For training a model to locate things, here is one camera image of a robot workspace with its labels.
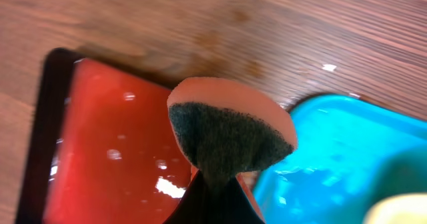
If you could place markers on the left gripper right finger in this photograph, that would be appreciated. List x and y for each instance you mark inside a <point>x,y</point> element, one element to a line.
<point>232,206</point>

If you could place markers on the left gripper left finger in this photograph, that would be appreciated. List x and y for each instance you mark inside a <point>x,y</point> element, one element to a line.
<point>194,205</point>

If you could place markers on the pink and black sponge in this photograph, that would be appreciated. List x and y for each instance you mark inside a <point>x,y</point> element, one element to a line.
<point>224,127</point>

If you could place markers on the yellow-green plate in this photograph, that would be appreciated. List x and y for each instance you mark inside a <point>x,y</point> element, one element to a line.
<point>398,209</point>

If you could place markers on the teal plastic tray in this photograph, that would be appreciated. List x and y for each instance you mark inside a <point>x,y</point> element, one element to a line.
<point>351,154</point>

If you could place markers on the red black-rimmed tray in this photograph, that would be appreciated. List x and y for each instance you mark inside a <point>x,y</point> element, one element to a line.
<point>101,147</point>

